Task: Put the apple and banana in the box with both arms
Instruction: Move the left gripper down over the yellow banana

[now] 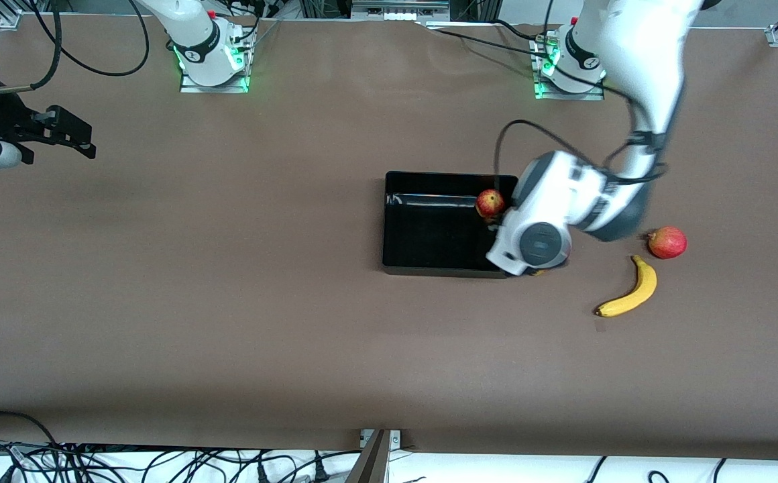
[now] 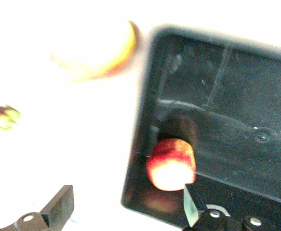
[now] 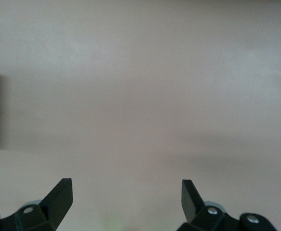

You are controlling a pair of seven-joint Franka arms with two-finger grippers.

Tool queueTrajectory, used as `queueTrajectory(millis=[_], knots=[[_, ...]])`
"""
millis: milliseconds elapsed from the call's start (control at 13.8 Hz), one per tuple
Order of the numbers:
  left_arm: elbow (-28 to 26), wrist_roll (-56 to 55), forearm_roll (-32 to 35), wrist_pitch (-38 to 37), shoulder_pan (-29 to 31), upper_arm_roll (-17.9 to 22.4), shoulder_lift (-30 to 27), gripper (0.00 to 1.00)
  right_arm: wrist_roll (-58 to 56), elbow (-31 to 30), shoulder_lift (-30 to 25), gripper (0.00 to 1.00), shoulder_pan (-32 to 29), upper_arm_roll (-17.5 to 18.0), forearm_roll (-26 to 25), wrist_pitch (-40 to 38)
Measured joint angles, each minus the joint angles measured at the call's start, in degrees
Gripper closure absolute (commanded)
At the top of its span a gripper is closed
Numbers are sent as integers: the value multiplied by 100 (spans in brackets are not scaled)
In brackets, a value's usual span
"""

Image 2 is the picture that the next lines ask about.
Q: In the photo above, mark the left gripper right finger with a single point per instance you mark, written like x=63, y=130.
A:
x=203, y=219

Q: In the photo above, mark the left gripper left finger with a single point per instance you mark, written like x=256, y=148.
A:
x=56, y=209

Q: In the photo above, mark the red yellow apple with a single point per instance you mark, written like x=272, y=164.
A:
x=171, y=161

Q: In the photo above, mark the black plastic box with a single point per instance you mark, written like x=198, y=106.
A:
x=239, y=96

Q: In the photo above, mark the red yellow mango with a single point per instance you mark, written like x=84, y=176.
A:
x=116, y=65

